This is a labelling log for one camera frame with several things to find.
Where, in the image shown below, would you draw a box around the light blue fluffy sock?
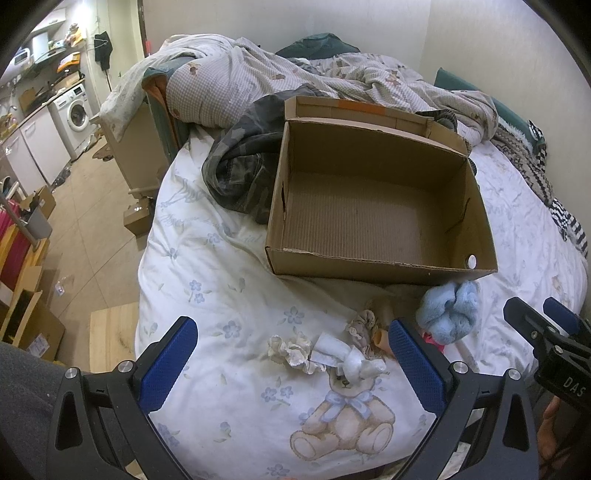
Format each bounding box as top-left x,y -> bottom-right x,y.
416,281 -> 479,345

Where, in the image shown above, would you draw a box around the beige lace scrunchie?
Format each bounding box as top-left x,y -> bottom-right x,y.
346,310 -> 382,359

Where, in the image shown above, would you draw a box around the white knotted sock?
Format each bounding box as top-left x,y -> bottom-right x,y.
310,333 -> 387,384

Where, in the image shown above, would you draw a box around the cream lace scrunchie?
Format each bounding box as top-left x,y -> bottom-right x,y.
267,332 -> 327,375

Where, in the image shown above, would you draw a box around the pink rubber duck toy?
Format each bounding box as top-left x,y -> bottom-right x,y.
423,332 -> 445,352

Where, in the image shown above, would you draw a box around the peach foam tube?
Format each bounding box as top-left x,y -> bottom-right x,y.
372,329 -> 396,359

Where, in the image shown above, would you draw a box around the right hand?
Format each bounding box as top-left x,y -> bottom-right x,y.
537,396 -> 561,461

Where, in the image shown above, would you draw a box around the grey trouser leg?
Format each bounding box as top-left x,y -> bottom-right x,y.
1,343 -> 65,479

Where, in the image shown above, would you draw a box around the light wooden board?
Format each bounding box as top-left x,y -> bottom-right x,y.
89,302 -> 139,373

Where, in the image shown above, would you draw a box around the cardboard box on floor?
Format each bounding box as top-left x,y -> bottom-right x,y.
1,290 -> 65,361

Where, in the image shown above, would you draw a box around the white floral teddy duvet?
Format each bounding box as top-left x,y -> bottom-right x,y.
135,128 -> 588,479

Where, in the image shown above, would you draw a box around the black white patterned blanket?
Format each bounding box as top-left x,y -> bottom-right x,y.
491,118 -> 589,258

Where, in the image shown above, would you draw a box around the pink bag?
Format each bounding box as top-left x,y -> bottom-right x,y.
1,206 -> 35,291

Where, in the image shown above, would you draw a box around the open cardboard box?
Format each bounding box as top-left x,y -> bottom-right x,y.
264,96 -> 498,285

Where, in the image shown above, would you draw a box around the wooden bedside box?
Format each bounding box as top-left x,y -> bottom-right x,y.
92,103 -> 169,199

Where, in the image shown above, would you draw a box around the white kitchen cabinets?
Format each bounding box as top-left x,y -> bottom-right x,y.
1,107 -> 70,194

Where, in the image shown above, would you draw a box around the dark camouflage jacket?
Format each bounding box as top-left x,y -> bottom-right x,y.
201,84 -> 325,225

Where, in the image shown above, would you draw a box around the white washing machine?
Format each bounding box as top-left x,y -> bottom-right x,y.
49,83 -> 96,161

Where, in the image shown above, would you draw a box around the dark green pillow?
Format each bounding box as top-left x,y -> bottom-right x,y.
276,33 -> 361,60

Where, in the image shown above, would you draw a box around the crumpled checkered beige blanket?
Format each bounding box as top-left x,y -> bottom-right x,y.
99,34 -> 499,146

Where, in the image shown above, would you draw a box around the dark garment hanging on wall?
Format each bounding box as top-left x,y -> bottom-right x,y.
93,31 -> 113,72

